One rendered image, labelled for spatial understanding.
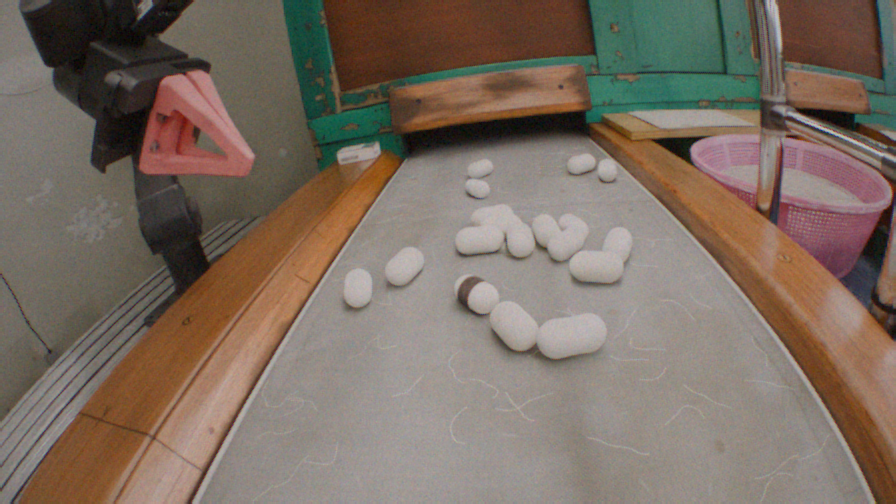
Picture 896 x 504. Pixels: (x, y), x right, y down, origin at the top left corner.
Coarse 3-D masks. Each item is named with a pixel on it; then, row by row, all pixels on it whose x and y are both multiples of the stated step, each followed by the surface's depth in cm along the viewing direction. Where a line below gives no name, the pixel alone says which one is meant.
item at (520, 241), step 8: (512, 224) 32; (520, 224) 32; (512, 232) 31; (520, 232) 30; (528, 232) 31; (512, 240) 30; (520, 240) 30; (528, 240) 30; (512, 248) 30; (520, 248) 30; (528, 248) 30; (520, 256) 30
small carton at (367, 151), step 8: (368, 144) 62; (376, 144) 62; (344, 152) 61; (352, 152) 61; (360, 152) 61; (368, 152) 61; (376, 152) 62; (344, 160) 62; (352, 160) 62; (360, 160) 62
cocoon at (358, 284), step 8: (352, 272) 29; (360, 272) 29; (352, 280) 28; (360, 280) 28; (368, 280) 29; (344, 288) 28; (352, 288) 27; (360, 288) 28; (368, 288) 28; (344, 296) 28; (352, 296) 27; (360, 296) 27; (368, 296) 28; (352, 304) 28; (360, 304) 28
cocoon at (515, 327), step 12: (492, 312) 23; (504, 312) 22; (516, 312) 22; (492, 324) 22; (504, 324) 21; (516, 324) 21; (528, 324) 21; (504, 336) 21; (516, 336) 21; (528, 336) 21; (516, 348) 21; (528, 348) 21
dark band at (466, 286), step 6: (474, 276) 26; (462, 282) 26; (468, 282) 25; (474, 282) 25; (480, 282) 25; (462, 288) 25; (468, 288) 25; (462, 294) 25; (468, 294) 25; (462, 300) 25; (468, 306) 25
